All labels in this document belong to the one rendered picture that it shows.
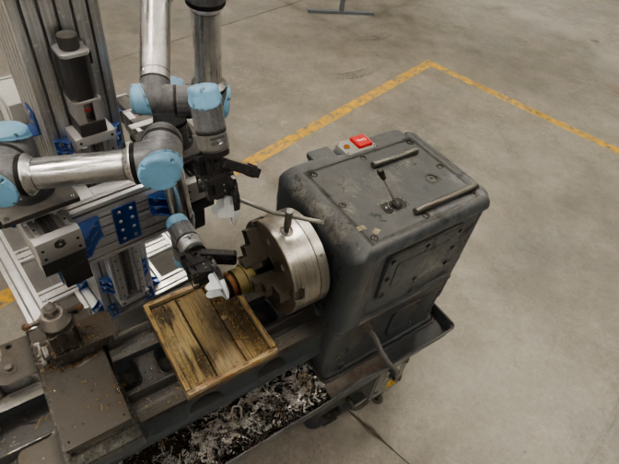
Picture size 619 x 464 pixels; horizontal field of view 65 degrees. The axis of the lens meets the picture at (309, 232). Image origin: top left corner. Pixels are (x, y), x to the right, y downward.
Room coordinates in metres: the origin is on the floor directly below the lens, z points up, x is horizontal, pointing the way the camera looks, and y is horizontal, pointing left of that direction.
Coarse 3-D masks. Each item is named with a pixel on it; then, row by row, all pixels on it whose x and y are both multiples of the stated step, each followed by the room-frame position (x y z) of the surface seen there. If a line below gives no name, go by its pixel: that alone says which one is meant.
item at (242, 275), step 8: (232, 272) 0.89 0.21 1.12; (240, 272) 0.89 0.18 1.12; (248, 272) 0.90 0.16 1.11; (232, 280) 0.86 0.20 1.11; (240, 280) 0.87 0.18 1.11; (248, 280) 0.87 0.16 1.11; (232, 288) 0.84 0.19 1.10; (240, 288) 0.85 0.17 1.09; (248, 288) 0.86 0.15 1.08; (232, 296) 0.83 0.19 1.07
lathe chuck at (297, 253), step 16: (272, 224) 0.99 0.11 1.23; (272, 240) 0.95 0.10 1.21; (288, 240) 0.94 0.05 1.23; (304, 240) 0.96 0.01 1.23; (272, 256) 0.95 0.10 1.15; (288, 256) 0.90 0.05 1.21; (304, 256) 0.92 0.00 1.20; (288, 272) 0.87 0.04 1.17; (304, 272) 0.89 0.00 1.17; (304, 288) 0.86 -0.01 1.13; (320, 288) 0.89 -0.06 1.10; (272, 304) 0.93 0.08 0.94; (288, 304) 0.86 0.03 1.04; (304, 304) 0.86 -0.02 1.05
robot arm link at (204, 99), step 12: (204, 84) 1.00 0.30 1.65; (192, 96) 0.95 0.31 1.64; (204, 96) 0.95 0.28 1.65; (216, 96) 0.97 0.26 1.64; (192, 108) 0.95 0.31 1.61; (204, 108) 0.94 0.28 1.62; (216, 108) 0.96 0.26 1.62; (204, 120) 0.94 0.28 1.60; (216, 120) 0.95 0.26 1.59; (204, 132) 0.93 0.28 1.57; (216, 132) 0.94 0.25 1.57
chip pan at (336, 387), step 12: (432, 324) 1.24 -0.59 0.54; (420, 336) 1.17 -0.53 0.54; (432, 336) 1.17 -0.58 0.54; (396, 348) 1.09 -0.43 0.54; (408, 348) 1.10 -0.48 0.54; (372, 360) 1.02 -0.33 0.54; (348, 372) 0.95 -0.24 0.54; (360, 372) 0.95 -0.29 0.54; (372, 372) 0.96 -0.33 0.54; (336, 384) 0.89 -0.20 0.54; (348, 384) 0.90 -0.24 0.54
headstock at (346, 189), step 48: (384, 144) 1.46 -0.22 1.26; (288, 192) 1.17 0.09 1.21; (336, 192) 1.16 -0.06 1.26; (384, 192) 1.19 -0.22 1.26; (432, 192) 1.23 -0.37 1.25; (480, 192) 1.27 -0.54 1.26; (336, 240) 0.98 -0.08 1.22; (384, 240) 0.98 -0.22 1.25; (432, 240) 1.11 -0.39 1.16; (336, 288) 0.94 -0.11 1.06; (384, 288) 1.01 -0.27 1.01
